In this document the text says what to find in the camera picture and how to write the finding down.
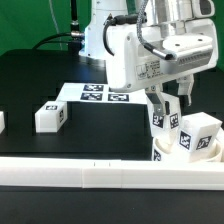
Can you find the white barrier rail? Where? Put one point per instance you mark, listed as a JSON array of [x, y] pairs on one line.
[[2, 121], [119, 174]]

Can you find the paper sheet with markers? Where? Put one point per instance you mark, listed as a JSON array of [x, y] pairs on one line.
[[98, 93]]

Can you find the white front barrier rail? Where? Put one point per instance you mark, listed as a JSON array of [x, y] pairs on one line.
[[119, 174]]

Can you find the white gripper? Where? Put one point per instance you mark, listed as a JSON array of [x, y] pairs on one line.
[[131, 67]]

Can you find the white left barrier rail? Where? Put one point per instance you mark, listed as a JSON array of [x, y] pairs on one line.
[[2, 121]]

